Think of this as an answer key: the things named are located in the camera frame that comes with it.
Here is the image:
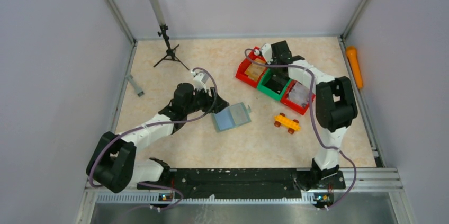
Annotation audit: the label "green card holder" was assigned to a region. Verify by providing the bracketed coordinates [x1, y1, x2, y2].
[211, 102, 252, 132]

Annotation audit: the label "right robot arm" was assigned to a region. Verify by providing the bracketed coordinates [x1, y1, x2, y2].
[261, 41, 358, 185]

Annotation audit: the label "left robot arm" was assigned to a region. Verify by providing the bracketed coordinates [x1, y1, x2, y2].
[86, 83, 229, 193]

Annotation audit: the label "black item in green bin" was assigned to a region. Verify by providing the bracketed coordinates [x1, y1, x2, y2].
[265, 75, 289, 95]

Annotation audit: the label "far red bin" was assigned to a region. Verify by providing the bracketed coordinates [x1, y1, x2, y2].
[235, 47, 267, 88]

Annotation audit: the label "red bin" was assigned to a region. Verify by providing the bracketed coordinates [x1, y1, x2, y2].
[235, 47, 267, 88]
[280, 80, 310, 115]

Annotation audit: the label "green bin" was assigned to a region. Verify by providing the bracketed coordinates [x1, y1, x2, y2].
[256, 69, 291, 102]

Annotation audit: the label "clear plastic bags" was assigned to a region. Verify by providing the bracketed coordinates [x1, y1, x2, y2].
[287, 83, 309, 108]

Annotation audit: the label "near red bin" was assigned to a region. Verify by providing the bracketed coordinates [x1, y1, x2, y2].
[280, 80, 310, 115]

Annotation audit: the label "wooden blocks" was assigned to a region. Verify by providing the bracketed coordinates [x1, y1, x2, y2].
[244, 58, 266, 81]

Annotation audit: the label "yellow toy car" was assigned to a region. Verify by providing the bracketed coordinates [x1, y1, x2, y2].
[274, 113, 301, 135]

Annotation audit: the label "small grey tool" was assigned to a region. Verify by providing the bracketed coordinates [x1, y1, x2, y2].
[125, 74, 145, 97]

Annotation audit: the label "orange flashlight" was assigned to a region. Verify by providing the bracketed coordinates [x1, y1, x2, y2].
[346, 46, 364, 89]

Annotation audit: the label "black tripod with grey tube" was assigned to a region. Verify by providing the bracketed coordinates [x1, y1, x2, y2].
[149, 0, 189, 70]

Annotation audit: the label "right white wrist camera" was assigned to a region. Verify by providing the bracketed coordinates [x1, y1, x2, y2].
[254, 43, 273, 65]

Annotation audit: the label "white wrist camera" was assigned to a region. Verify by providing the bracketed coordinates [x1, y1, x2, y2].
[190, 70, 210, 91]
[254, 43, 273, 65]

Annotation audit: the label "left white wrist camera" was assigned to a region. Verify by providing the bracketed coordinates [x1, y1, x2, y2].
[190, 70, 210, 91]

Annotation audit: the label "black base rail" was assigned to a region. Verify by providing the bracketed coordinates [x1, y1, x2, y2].
[154, 168, 346, 200]

